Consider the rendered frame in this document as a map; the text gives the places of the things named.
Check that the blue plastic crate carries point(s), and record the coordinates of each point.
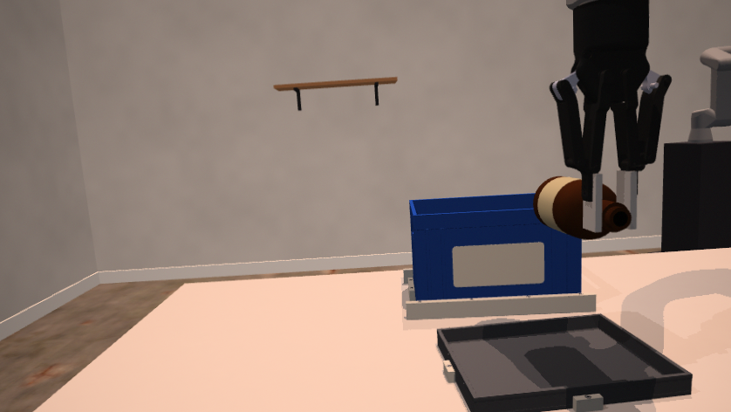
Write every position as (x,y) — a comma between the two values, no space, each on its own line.
(487,247)

